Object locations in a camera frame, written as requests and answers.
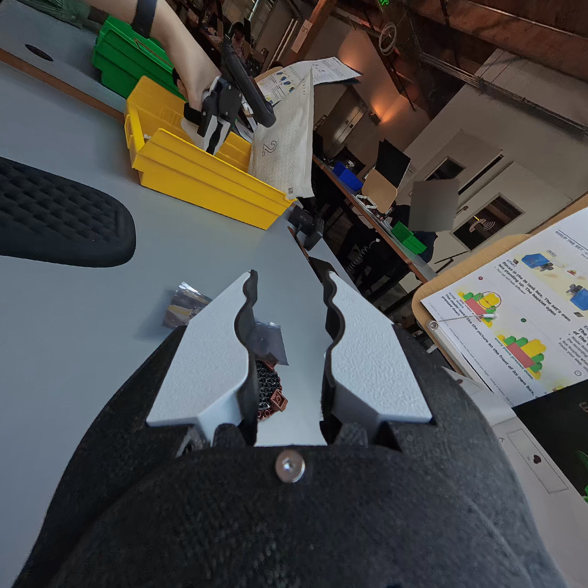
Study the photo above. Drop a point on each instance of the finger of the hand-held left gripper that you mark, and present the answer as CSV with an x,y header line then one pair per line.
x,y
227,133
211,138

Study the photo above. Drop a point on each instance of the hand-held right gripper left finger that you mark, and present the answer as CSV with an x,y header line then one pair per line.
x,y
202,367

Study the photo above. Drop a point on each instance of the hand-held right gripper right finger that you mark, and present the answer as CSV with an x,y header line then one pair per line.
x,y
376,372

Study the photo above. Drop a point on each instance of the yellow plastic bin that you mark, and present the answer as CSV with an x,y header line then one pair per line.
x,y
193,179

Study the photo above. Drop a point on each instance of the silver foil bag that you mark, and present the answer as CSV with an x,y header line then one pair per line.
x,y
183,303

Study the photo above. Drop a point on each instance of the brown round brick model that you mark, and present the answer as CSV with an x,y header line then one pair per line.
x,y
268,390

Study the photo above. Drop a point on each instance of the person's left forearm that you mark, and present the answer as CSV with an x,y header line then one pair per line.
x,y
115,7

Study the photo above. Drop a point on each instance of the grey adjoining desk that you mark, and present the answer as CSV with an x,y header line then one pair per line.
x,y
333,250

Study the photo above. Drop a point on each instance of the grey desk with round grommet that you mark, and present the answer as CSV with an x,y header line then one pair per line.
x,y
69,27

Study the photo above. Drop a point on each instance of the person's left hand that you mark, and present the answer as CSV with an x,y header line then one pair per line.
x,y
197,85

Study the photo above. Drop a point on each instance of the white numbered paper bag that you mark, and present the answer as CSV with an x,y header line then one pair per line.
x,y
285,147

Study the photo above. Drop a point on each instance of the curled printed instruction sheet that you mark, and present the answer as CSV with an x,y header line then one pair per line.
x,y
321,69

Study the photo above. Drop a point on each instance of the wooden workbench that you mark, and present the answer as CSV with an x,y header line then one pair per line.
x,y
418,266

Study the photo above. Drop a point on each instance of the black wristwatch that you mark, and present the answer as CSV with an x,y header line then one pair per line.
x,y
144,18

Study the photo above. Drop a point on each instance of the blue plastic bin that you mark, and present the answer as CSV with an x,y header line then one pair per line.
x,y
347,177

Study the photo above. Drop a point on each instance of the small green plastic bin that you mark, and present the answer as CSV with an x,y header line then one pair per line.
x,y
415,246
399,232

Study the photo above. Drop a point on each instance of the building instruction booklet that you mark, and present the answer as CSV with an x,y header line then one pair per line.
x,y
519,441

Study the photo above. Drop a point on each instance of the black monitor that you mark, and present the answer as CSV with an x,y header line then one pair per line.
x,y
393,160

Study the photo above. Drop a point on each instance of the black wrist rest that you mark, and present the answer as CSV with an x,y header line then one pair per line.
x,y
55,216

